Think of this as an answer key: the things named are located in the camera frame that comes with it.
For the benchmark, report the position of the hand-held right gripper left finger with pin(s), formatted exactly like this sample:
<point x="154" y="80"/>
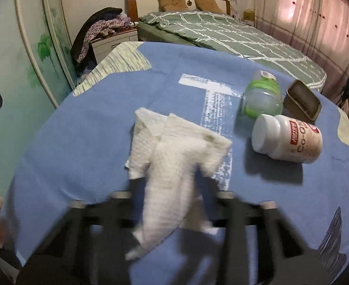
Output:
<point x="103" y="213"/>

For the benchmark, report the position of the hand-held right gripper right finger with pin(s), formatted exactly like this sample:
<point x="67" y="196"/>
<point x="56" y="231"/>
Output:
<point x="245" y="213"/>

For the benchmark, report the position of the white paper towel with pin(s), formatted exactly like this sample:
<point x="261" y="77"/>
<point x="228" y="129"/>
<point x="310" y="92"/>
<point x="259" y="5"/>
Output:
<point x="168" y="160"/>

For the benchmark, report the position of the sliding glass wardrobe door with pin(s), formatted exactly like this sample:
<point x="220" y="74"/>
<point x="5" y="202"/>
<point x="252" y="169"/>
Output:
<point x="14" y="74"/>

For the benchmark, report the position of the blue tablecloth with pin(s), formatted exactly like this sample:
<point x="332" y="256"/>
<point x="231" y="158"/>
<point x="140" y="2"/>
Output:
<point x="88" y="142"/>

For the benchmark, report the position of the white pill bottle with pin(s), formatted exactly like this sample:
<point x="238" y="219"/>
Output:
<point x="287" y="142"/>

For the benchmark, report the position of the clear green plastic bottle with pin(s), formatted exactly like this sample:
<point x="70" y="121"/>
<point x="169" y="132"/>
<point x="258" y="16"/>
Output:
<point x="262" y="101"/>

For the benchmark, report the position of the pile of clothes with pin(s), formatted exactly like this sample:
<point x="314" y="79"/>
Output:
<point x="85" y="38"/>

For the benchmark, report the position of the brown glasses case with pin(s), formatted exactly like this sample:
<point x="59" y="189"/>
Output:
<point x="303" y="101"/>

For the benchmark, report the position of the white nightstand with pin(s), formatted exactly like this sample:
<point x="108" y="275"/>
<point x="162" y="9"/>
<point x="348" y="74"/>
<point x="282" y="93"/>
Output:
<point x="112" y="43"/>

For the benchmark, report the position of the wooden bed headboard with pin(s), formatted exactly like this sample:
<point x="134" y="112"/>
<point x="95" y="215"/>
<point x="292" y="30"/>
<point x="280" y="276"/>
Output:
<point x="131" y="6"/>

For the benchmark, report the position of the dark green bedsheet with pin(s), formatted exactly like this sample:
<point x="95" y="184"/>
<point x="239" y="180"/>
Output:
<point x="150" y="34"/>

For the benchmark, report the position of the green plaid duvet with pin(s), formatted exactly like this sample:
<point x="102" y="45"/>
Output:
<point x="222" y="35"/>

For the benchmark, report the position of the yellow box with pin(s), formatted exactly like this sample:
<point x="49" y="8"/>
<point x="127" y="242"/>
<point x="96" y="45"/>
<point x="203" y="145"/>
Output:
<point x="249" y="15"/>

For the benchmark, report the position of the pink curtain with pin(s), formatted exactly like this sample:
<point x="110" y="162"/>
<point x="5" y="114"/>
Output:
<point x="311" y="20"/>

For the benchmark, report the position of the brown bear pillow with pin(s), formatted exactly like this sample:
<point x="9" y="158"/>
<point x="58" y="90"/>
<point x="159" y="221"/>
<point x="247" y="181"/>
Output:
<point x="171" y="2"/>
<point x="208" y="4"/>

